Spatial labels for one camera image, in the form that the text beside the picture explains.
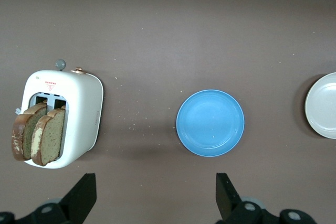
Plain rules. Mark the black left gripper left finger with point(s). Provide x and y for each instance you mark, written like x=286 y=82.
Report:
x=78 y=203

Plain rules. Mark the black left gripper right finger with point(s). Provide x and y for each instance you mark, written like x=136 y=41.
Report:
x=231 y=205

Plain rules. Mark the brown bread slice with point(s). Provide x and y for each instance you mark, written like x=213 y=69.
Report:
x=26 y=129
x=52 y=134

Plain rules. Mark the blue plate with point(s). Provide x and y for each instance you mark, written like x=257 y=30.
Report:
x=210 y=123

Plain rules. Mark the beige plate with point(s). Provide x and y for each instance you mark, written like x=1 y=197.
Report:
x=324 y=106

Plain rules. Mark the white toaster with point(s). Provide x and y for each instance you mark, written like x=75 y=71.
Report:
x=81 y=108

